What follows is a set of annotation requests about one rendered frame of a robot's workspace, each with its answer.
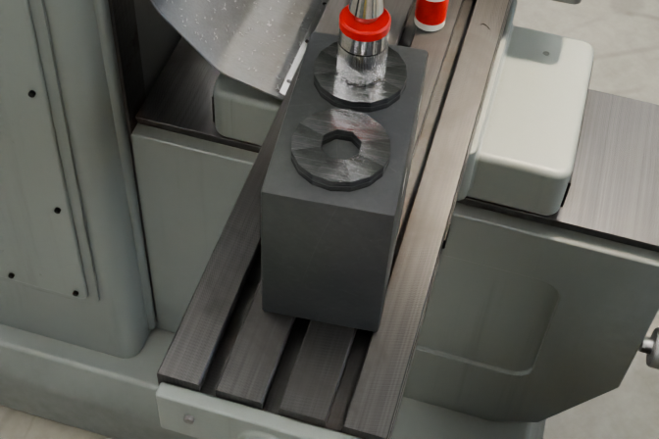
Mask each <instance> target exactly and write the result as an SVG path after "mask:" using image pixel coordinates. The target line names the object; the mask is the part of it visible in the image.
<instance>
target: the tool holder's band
mask: <svg viewBox="0 0 659 439"><path fill-rule="evenodd" d="M390 24H391V16H390V13H389V12H388V10H387V9H386V8H383V13H382V14H381V15H380V16H379V17H378V19H377V20H376V21H375V22H374V23H371V24H361V23H358V22H357V21H355V20H354V18H353V15H352V14H351V12H350V11H349V5H347V6H345V7H344V8H343V9H342V10H341V12H340V14H339V27H340V29H341V31H342V32H343V33H344V34H345V35H346V36H348V37H350V38H352V39H354V40H358V41H364V42H370V41H376V40H379V39H381V38H383V37H385V36H386V35H387V34H388V32H389V30H390Z"/></svg>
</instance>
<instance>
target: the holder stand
mask: <svg viewBox="0 0 659 439"><path fill-rule="evenodd" d="M337 40H338V35H333V34H327V33H321V32H315V31H314V32H312V33H311V35H310V38H309V41H308V44H307V48H306V51H305V54H304V57H303V60H302V63H301V66H300V70H299V73H298V76H297V78H296V81H295V84H294V88H293V91H292V94H291V97H290V100H289V103H288V106H287V110H286V113H285V116H284V119H283V122H282V125H281V128H280V132H279V137H278V140H277V143H276V146H275V149H274V153H273V156H272V158H271V161H270V164H269V167H268V170H267V174H266V177H265V180H264V183H263V186H262V189H261V268H262V310H263V311H265V312H271V313H276V314H281V315H286V316H291V317H301V318H306V319H310V320H315V321H321V322H326V323H331V324H336V325H342V326H347V327H352V328H357V329H362V330H368V331H373V332H377V331H378V330H379V329H380V320H381V315H382V310H383V305H384V300H385V295H386V290H387V285H388V281H389V276H390V271H391V265H392V260H393V255H394V250H395V245H396V240H397V235H398V230H399V225H400V221H401V216H402V211H403V205H404V200H405V195H406V190H407V185H408V180H409V175H410V169H411V164H412V157H413V151H414V145H415V138H416V132H417V126H418V119H419V113H420V108H421V101H422V95H423V89H424V82H425V76H426V70H427V63H428V57H429V53H428V51H427V50H423V49H417V48H411V47H405V46H399V45H393V44H388V49H387V57H386V66H385V74H384V76H383V78H382V79H381V80H380V81H379V82H377V83H375V84H372V85H368V86H357V85H352V84H349V83H347V82H345V81H344V80H342V79H341V78H340V77H339V76H338V74H337V72H336V55H337Z"/></svg>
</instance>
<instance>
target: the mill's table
mask: <svg viewBox="0 0 659 439"><path fill-rule="evenodd" d="M349 2H350V0H329V1H328V3H327V5H326V7H325V10H324V12H323V14H322V16H321V18H320V20H319V23H318V25H317V27H316V29H315V32H321V33H327V34H333V35H338V26H339V14H340V12H341V10H342V9H343V8H344V7H345V6H347V5H349ZM416 3H417V0H383V7H384V8H386V9H387V10H388V12H389V13H390V16H391V24H390V33H389V40H388V44H393V45H399V46H405V47H411V48H417V49H423V50H427V51H428V53H429V57H428V63H427V70H426V76H425V82H424V89H423V95H422V101H421V108H420V113H419V119H418V126H417V132H416V138H415V145H414V151H413V157H412V164H411V169H410V175H409V180H408V185H407V190H406V195H405V200H404V205H403V211H402V216H401V221H400V225H399V230H398V235H397V240H396V245H395V250H394V255H393V260H392V265H391V271H390V276H389V281H388V285H387V290H386V295H385V300H384V305H383V310H382V315H381V320H380V329H379V330H378V331H377V332H373V331H368V330H362V329H357V328H352V327H347V326H342V325H336V324H331V323H326V322H321V321H315V320H310V319H306V318H301V317H291V316H286V315H281V314H276V313H271V312H265V311H263V310H262V268H261V189H262V186H263V183H264V180H265V177H266V174H267V170H268V167H269V164H270V161H271V158H272V156H273V153H274V149H275V146H276V143H277V140H278V137H279V132H280V128H281V125H282V122H283V119H284V116H285V113H286V110H287V106H288V103H289V100H290V97H291V94H292V91H293V88H294V84H295V81H296V78H297V76H298V73H299V70H300V66H301V63H302V60H303V57H304V55H303V57H302V60H301V62H300V64H299V66H298V68H297V70H296V73H295V75H294V77H293V79H292V81H291V83H290V85H289V87H288V89H287V91H286V93H285V96H284V98H283V100H282V102H281V104H280V106H279V110H278V112H277V114H276V116H275V118H274V121H273V123H272V125H271V127H270V129H269V132H268V134H267V136H266V138H265V140H264V142H263V145H262V147H261V149H260V151H259V153H258V155H257V158H256V160H255V162H254V164H253V166H252V168H251V171H250V173H249V174H248V176H247V178H246V181H245V183H244V185H243V187H242V189H241V191H240V194H239V196H238V198H237V200H236V202H235V204H234V207H233V209H232V211H231V213H230V215H229V218H228V221H227V223H226V225H225V227H224V230H223V232H222V234H221V236H220V238H219V240H218V243H217V245H216V247H215V249H214V251H213V253H212V256H211V258H210V260H209V262H208V264H207V266H206V268H205V270H204V272H203V274H202V276H201V279H200V281H199V283H198V285H197V287H196V289H195V292H194V294H193V296H192V298H191V300H190V303H189V305H188V307H187V309H186V311H185V313H184V316H183V318H182V320H181V322H180V324H179V326H178V329H177V332H176V334H175V336H174V338H173V341H172V343H171V345H170V347H169V349H168V352H167V354H166V356H165V358H164V359H163V361H162V364H161V366H160V368H159V370H158V372H157V377H158V383H159V387H158V389H157V391H156V399H157V405H158V411H159V417H160V423H161V426H162V427H163V428H166V429H169V430H172V431H175V432H178V433H181V434H184V435H188V436H191V437H194V438H198V439H391V435H392V432H393V428H394V424H395V421H396V418H397V415H398V411H399V407H400V404H401V400H402V396H403V393H404V389H405V386H406V382H407V378H408V375H409V371H410V368H411V364H412V361H413V358H414V354H415V350H416V347H417V343H418V340H419V336H420V332H421V329H422V325H423V321H424V318H425V314H426V311H427V307H428V303H429V300H430V296H431V291H432V287H433V284H434V280H435V276H436V273H437V269H438V266H439V262H440V258H441V255H442V251H443V249H445V245H446V242H447V238H448V234H449V230H450V226H451V220H452V216H453V212H454V209H455V205H456V201H457V198H458V194H459V191H460V187H461V183H462V180H463V176H464V172H465V169H466V165H467V163H468V159H469V155H470V152H471V148H472V145H473V141H474V137H475V134H476V130H477V126H478V123H479V119H480V116H481V112H482V106H483V102H484V98H485V95H486V91H487V89H488V85H489V81H490V78H491V74H492V71H493V67H494V63H495V60H496V56H497V52H498V49H499V45H500V42H501V38H502V34H503V31H504V27H505V24H506V21H507V17H508V14H509V10H510V6H511V3H512V0H449V2H448V7H447V13H446V19H445V24H444V27H443V28H442V29H440V30H437V31H425V30H422V29H420V28H418V27H417V26H416V25H415V22H414V18H415V10H416Z"/></svg>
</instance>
